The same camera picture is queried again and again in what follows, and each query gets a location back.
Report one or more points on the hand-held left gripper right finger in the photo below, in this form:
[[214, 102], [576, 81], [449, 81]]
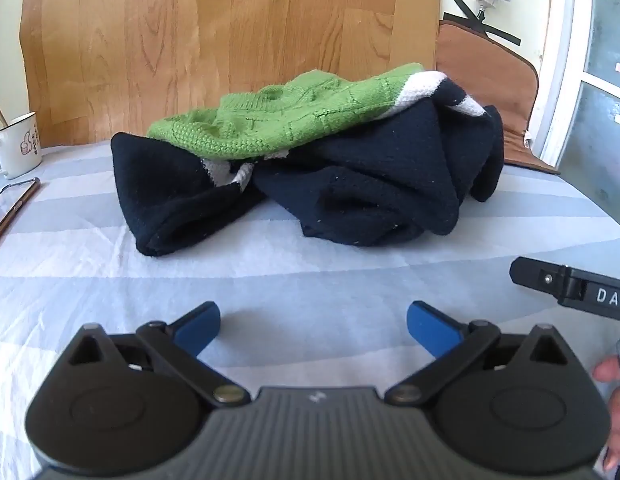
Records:
[[430, 327]]

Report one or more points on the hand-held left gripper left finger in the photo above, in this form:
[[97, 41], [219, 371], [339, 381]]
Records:
[[197, 327]]

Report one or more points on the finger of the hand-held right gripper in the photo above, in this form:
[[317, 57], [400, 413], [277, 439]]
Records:
[[537, 276]]

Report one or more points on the green navy white knit sweater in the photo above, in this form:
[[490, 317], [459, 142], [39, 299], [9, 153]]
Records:
[[340, 170]]

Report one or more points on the person's right hand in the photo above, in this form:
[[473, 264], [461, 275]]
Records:
[[617, 420]]

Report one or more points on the grey striped sheet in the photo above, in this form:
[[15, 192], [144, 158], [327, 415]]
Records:
[[300, 280]]

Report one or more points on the smartphone in brown case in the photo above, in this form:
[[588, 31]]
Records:
[[9, 205]]

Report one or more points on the white enamel mug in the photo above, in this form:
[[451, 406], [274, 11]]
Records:
[[17, 147]]

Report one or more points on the black tape strip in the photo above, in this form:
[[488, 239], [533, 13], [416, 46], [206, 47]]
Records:
[[490, 25]]

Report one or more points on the wooden board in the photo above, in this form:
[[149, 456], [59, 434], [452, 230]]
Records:
[[214, 45]]

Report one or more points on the wooden stick in mug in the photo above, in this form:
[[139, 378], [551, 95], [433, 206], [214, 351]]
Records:
[[1, 116]]

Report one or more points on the white door frame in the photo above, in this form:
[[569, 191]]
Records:
[[552, 85]]

